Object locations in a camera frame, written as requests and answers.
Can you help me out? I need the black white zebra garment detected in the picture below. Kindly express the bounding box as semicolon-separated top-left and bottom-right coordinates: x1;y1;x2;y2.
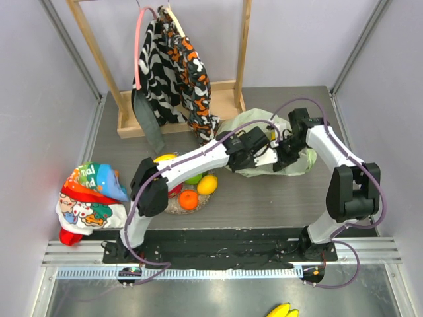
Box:
130;18;189;155

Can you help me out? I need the yellow fake lemon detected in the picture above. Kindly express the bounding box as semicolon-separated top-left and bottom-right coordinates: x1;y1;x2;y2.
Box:
197;175;218;195

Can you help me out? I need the orange grey camouflage garment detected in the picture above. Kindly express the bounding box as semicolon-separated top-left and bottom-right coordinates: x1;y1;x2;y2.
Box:
158;6;220;145

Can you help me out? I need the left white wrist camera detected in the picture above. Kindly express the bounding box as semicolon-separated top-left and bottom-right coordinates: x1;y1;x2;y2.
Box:
254;149;278;166

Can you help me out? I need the red fake dragon fruit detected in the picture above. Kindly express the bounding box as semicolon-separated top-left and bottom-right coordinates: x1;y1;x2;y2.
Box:
168;184;183;199

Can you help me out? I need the yellow fake banana bunch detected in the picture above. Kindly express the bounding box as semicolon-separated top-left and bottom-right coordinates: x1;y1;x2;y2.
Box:
153;153;178;163

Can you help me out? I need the green avocado print plastic bag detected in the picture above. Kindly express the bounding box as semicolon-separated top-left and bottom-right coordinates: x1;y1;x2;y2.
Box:
216;108;317;179

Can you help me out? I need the white slotted cable duct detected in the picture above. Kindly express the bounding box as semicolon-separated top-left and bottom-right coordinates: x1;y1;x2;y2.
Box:
56;265;303;280

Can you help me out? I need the green fake lime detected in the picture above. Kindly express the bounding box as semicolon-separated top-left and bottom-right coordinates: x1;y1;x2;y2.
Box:
185;174;203;185

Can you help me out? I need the pink clothes hanger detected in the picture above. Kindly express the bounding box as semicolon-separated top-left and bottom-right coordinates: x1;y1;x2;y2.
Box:
134;6;157;90

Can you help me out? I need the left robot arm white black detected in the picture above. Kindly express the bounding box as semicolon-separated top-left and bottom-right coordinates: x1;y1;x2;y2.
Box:
102;125;279;265

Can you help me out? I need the wooden clothes rack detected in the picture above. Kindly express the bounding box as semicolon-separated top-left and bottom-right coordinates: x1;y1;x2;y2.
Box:
65;0;252;139

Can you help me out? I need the wooden clothes hanger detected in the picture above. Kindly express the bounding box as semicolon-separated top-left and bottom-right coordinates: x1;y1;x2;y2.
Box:
162;5;186;38

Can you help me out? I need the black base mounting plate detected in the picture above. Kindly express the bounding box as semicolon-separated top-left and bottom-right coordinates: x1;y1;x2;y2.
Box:
101;228;338;270

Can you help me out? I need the colourful cartoon print cloth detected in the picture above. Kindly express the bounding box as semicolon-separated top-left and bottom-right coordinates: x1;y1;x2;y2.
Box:
56;162;129;246

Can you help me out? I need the orange fake orange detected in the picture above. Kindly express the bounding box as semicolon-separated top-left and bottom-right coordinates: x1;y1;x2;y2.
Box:
178;190;199;210

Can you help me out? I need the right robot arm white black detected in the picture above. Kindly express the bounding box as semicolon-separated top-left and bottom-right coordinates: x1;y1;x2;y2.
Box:
272;108;381;261

